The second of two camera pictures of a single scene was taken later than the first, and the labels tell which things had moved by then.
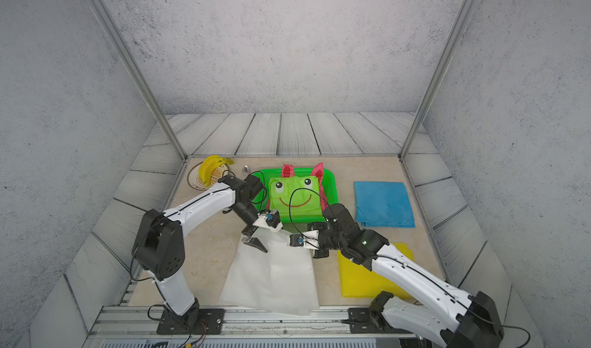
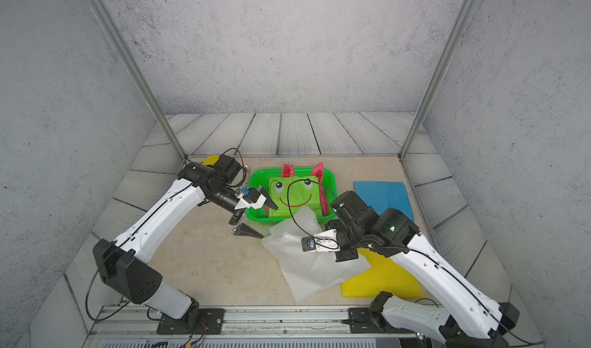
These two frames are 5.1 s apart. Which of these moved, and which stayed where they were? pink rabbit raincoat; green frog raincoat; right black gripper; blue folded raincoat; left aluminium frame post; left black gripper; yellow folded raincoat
Moved: right black gripper; left black gripper
Stayed: green frog raincoat; left aluminium frame post; yellow folded raincoat; blue folded raincoat; pink rabbit raincoat
